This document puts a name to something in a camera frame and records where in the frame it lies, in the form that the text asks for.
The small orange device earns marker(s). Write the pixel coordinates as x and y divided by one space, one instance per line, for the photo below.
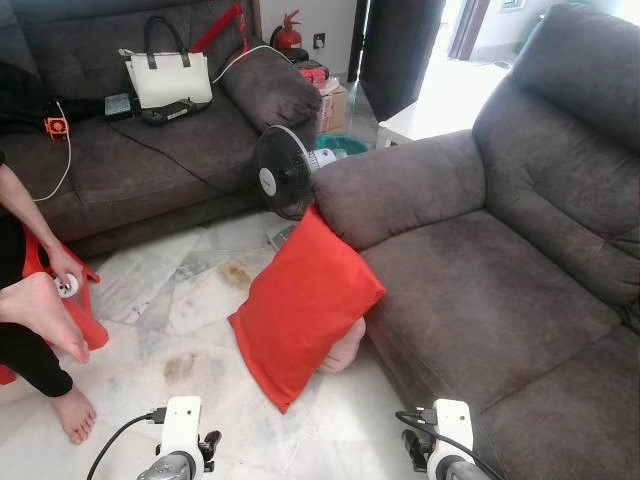
56 127

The red packets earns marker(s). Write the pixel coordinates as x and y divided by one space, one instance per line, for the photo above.
312 73

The white table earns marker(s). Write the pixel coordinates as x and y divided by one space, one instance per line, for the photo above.
420 120

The black grey pedestal fan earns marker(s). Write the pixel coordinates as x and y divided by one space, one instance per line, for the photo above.
280 170

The person's bare forearm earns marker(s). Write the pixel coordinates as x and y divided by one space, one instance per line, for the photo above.
25 210

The dark door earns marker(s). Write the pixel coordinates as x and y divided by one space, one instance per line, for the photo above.
400 50

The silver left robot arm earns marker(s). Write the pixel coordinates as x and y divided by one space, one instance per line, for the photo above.
170 468

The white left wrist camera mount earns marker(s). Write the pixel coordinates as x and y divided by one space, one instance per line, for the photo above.
182 425

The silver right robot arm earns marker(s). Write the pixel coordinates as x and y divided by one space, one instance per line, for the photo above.
465 472

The dark brown two-seat sofa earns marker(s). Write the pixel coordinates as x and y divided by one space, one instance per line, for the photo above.
500 300

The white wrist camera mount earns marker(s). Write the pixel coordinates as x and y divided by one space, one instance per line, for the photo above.
455 430
182 425

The white round plug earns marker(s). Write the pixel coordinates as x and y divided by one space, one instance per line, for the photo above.
67 287

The black remote controller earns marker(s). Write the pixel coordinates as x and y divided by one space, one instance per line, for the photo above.
170 112

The red pillow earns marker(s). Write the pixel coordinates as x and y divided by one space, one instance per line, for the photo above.
305 300

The brown wooden door frame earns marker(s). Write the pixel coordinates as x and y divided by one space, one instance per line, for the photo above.
467 28

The small grey box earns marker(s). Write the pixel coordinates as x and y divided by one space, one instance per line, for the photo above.
120 105

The green mesh basket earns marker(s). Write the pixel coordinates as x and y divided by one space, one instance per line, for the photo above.
345 145

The person's bare hand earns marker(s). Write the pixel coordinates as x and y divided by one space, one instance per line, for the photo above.
70 262

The person's bare foot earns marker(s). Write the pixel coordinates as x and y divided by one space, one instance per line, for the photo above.
75 415
40 310

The dark brown long sofa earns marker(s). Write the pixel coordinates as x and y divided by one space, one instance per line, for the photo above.
150 160

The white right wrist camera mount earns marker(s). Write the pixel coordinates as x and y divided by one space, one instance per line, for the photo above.
455 430

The black clothing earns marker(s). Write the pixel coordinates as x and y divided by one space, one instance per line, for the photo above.
30 100

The wall socket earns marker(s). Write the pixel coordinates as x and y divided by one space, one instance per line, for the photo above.
319 40

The red fire extinguisher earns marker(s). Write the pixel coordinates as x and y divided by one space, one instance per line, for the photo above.
287 38

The person's leg black trousers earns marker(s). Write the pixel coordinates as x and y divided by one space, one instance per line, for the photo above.
30 360

